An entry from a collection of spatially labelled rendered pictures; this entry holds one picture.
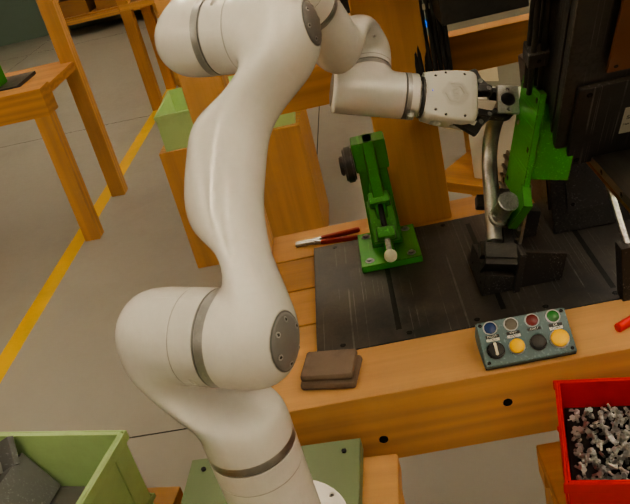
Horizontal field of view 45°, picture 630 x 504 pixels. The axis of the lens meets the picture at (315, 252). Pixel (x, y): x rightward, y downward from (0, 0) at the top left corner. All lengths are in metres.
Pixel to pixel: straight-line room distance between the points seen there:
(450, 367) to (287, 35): 0.66
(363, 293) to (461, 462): 0.99
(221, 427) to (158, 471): 1.77
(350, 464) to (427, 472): 1.20
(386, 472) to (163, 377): 0.45
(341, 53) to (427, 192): 0.62
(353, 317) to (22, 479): 0.65
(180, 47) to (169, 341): 0.37
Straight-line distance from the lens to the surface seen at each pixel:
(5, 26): 12.50
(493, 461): 2.43
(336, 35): 1.23
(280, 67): 0.94
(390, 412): 1.34
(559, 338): 1.32
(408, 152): 1.75
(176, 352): 0.90
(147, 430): 2.92
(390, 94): 1.39
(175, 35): 1.02
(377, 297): 1.55
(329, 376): 1.33
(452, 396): 1.33
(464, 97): 1.44
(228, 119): 0.94
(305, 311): 1.60
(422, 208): 1.81
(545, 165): 1.42
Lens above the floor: 1.73
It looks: 28 degrees down
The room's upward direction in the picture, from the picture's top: 14 degrees counter-clockwise
